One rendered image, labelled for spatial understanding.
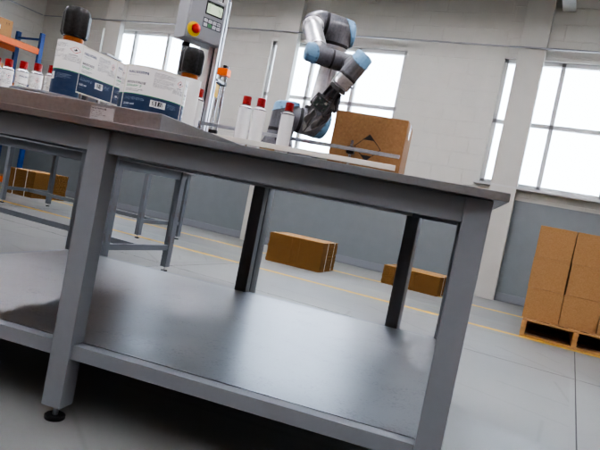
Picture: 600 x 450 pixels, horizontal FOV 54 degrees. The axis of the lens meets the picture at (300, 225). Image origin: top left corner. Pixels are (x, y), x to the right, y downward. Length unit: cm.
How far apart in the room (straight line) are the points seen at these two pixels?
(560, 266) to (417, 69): 370
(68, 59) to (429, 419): 146
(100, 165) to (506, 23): 665
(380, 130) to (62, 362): 146
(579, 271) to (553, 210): 234
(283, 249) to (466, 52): 337
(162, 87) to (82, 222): 47
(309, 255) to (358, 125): 394
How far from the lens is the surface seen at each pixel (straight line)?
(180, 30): 260
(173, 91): 187
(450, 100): 770
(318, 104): 224
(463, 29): 793
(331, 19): 270
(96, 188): 167
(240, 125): 237
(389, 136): 244
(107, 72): 212
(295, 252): 635
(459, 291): 140
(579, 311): 513
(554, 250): 510
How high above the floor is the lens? 73
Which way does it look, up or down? 3 degrees down
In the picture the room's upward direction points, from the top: 11 degrees clockwise
